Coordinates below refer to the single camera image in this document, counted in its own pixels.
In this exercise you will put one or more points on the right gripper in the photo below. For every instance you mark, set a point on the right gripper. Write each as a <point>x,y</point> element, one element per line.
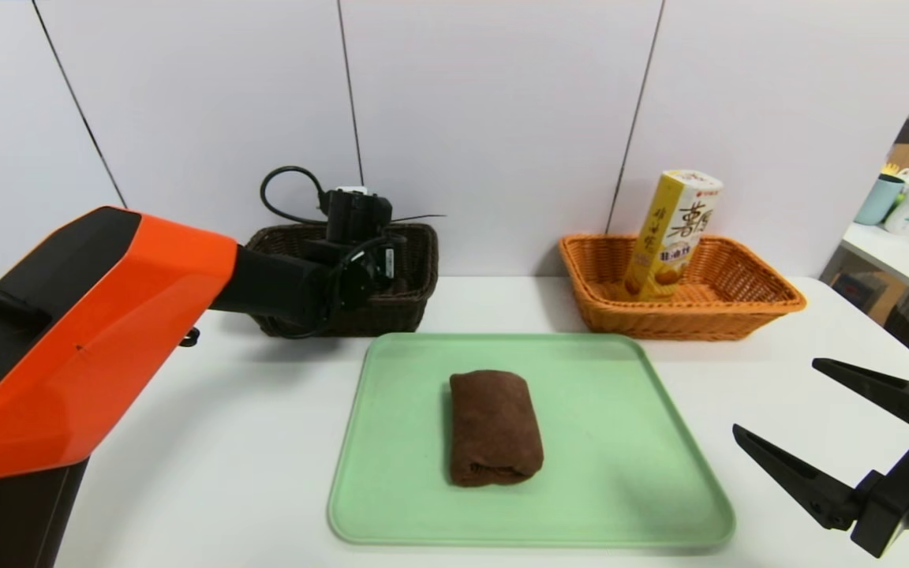
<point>883,511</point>

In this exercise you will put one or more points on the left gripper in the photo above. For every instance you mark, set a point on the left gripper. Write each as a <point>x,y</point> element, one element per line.
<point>393,263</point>

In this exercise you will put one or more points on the brown towel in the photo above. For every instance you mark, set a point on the brown towel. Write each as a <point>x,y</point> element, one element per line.
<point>494,426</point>

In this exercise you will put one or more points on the yellow potato chips box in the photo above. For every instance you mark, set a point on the yellow potato chips box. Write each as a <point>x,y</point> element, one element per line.
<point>671,237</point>

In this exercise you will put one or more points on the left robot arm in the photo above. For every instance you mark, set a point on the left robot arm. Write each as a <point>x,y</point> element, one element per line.
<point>107,331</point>

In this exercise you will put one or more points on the dark brown wicker basket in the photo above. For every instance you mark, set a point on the dark brown wicker basket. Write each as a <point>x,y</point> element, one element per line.
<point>415,300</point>

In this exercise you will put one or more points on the orange wicker basket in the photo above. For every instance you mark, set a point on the orange wicker basket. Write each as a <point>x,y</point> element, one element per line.
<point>738,315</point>

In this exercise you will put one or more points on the white side table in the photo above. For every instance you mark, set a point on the white side table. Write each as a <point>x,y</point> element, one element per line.
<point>904,264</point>

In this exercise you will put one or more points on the light green plastic tray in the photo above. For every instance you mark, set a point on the light green plastic tray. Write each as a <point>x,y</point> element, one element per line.
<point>620,473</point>

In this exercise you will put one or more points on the teal cup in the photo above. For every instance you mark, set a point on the teal cup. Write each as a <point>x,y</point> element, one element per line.
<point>877,201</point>

